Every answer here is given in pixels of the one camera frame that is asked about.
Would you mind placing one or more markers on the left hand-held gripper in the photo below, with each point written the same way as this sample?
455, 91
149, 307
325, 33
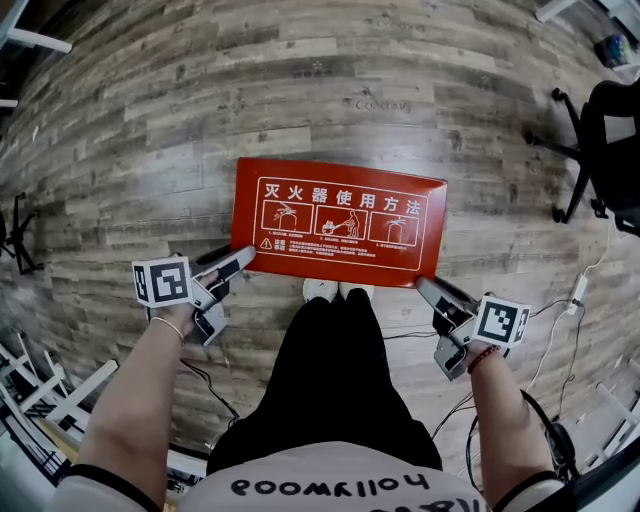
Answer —
165, 282

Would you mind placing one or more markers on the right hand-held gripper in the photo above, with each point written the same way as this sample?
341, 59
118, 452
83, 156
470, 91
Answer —
500, 322

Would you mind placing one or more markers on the red fire extinguisher box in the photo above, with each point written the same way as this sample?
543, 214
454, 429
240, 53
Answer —
340, 175

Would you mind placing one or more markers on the person's left forearm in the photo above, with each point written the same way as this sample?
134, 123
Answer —
130, 415

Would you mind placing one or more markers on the person's right forearm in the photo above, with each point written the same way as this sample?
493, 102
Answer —
505, 425

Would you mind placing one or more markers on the person's left hand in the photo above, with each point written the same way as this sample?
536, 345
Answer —
177, 317

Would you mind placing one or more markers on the person's left white shoe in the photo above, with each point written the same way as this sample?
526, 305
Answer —
320, 290

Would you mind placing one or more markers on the person's white shoe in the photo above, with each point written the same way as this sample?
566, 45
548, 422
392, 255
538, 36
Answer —
320, 290
355, 290

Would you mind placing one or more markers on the person's right white shoe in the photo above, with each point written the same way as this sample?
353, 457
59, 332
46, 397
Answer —
355, 290

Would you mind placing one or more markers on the white power strip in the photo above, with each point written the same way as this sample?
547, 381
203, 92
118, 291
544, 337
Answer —
579, 292

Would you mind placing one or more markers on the black trousers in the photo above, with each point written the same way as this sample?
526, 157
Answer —
330, 380

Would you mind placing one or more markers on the white shirt with black lettering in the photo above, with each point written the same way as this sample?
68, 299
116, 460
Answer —
325, 480

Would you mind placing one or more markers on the black mesh office chair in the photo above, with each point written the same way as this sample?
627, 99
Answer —
615, 150
18, 220

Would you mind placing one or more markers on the black waste bin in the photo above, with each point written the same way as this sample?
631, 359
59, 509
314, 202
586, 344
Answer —
612, 50

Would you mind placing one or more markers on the white metal frame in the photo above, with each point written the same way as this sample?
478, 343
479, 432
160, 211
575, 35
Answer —
85, 387

